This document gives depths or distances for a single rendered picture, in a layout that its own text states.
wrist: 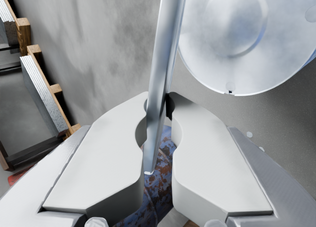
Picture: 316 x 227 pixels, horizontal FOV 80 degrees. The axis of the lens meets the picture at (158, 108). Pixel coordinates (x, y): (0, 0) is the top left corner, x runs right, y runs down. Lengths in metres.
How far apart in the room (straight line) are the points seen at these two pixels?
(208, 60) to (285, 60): 0.15
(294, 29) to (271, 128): 0.40
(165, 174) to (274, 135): 0.44
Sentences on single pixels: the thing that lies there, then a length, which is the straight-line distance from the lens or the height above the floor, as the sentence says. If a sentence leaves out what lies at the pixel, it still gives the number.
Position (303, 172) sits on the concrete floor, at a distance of 0.77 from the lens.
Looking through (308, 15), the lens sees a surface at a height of 0.23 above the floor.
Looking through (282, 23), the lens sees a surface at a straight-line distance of 0.39.
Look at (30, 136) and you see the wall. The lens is 3.55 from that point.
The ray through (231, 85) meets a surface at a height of 0.23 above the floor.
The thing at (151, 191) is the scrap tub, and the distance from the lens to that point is 0.82.
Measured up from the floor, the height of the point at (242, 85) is 0.23.
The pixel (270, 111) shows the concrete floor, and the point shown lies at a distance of 0.69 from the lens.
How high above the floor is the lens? 0.60
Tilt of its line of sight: 36 degrees down
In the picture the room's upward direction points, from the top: 117 degrees counter-clockwise
